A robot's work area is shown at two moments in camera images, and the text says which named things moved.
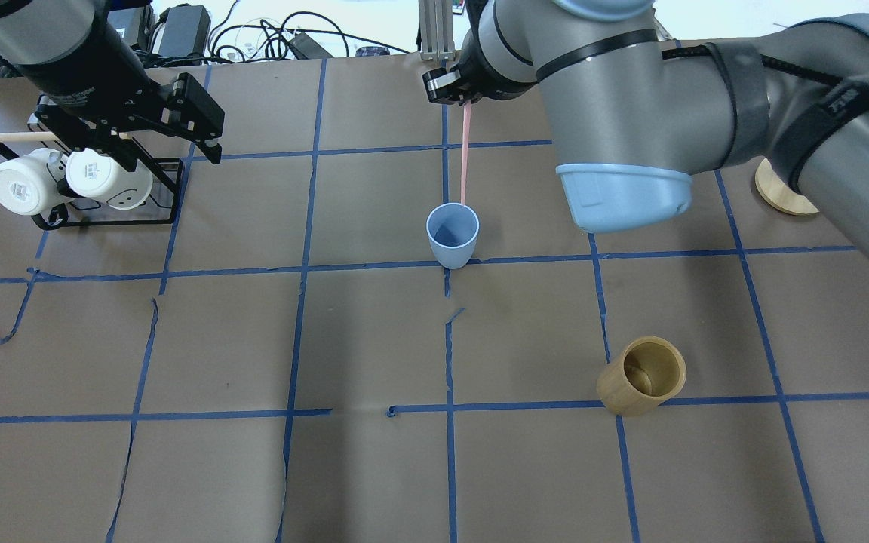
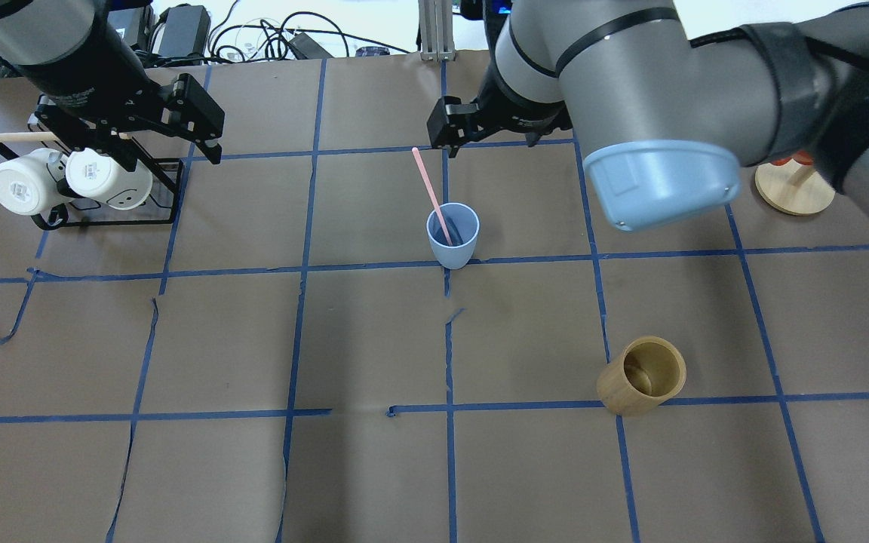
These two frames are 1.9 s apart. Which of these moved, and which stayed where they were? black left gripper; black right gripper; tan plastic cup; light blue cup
Moved: black right gripper
Stayed: tan plastic cup; light blue cup; black left gripper
